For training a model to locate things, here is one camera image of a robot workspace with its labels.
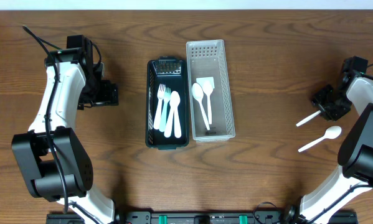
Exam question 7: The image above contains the white spoon of four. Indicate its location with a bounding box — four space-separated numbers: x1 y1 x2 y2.
192 83 210 130
203 81 214 124
296 110 321 127
298 126 342 152

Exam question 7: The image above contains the white plastic fork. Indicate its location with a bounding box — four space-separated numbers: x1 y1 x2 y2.
153 84 166 129
164 106 174 138

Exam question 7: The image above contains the pale green plastic fork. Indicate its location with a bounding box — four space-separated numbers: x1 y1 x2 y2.
159 87 171 132

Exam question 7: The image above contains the white plastic spoon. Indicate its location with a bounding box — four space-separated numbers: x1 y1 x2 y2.
170 91 182 138

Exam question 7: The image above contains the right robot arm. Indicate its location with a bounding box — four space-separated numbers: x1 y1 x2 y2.
282 56 373 223

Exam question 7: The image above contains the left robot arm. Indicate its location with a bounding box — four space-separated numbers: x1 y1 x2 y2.
11 35 118 223

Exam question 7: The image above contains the dark green plastic basket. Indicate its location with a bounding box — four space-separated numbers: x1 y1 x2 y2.
145 57 189 150

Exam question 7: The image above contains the clear plastic basket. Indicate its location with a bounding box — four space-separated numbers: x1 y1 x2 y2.
186 39 235 142

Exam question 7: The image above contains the black mounting rail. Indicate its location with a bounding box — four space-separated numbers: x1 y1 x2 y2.
45 206 359 224

